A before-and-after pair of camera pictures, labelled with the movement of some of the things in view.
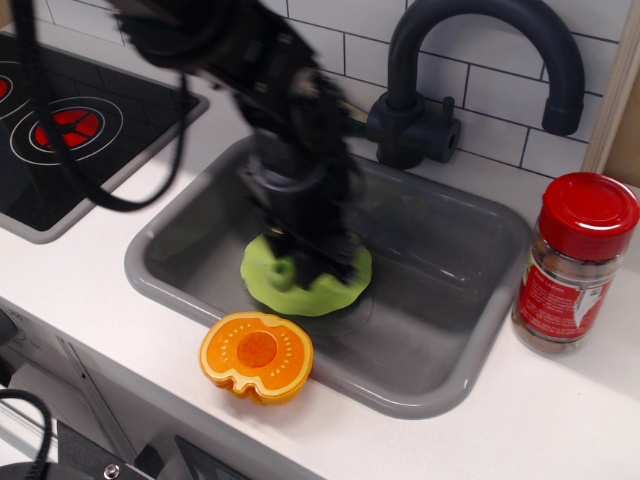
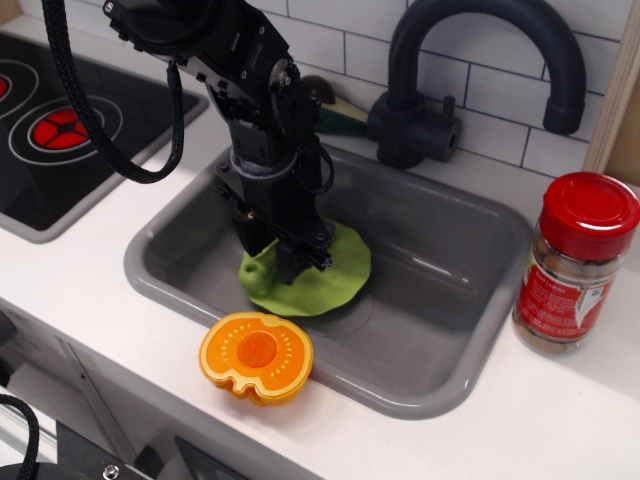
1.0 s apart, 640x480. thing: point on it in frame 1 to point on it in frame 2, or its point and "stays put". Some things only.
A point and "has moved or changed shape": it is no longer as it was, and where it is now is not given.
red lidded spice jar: [586, 222] stays put
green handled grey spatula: [281, 273] has moved or changed shape
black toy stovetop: [111, 113] stays put
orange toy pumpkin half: [266, 354] stays put
